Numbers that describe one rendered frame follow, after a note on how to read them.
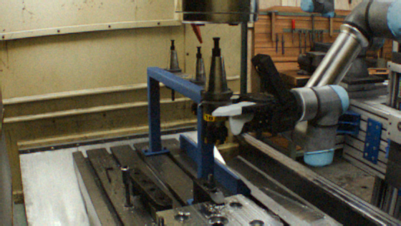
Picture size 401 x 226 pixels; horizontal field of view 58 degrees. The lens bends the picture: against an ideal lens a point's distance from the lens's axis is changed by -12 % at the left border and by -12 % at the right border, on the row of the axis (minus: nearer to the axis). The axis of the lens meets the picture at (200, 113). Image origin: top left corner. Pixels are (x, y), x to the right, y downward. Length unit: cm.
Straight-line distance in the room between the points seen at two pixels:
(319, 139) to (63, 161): 113
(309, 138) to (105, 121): 107
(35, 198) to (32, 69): 53
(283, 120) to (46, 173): 110
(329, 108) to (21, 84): 124
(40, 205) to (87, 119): 45
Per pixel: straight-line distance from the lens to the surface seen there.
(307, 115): 89
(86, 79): 174
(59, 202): 160
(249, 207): 98
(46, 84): 173
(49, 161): 175
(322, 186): 155
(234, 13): 70
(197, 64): 121
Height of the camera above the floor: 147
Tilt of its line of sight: 16 degrees down
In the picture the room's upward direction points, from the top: straight up
